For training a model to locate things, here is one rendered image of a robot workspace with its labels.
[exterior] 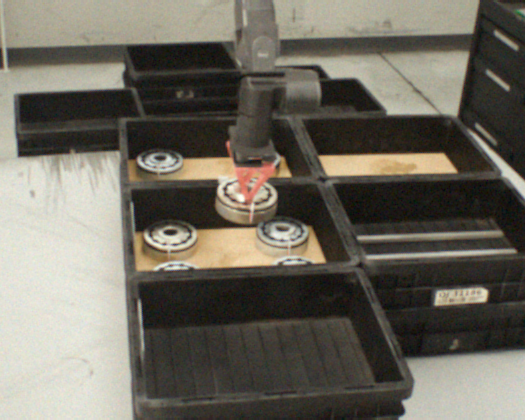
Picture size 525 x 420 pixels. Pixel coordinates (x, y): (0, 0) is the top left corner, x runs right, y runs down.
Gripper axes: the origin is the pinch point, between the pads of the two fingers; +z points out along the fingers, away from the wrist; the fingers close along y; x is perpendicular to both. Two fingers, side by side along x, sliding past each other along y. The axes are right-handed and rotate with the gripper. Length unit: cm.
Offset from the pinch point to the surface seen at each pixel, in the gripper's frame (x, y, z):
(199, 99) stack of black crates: -13, 158, 56
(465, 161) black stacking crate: -59, 38, 15
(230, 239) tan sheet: -1.5, 16.1, 21.4
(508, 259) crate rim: -47.4, -8.3, 9.5
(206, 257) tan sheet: 3.9, 10.3, 21.6
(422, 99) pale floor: -145, 262, 100
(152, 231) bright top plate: 14.0, 15.6, 19.2
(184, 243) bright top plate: 8.2, 11.1, 19.0
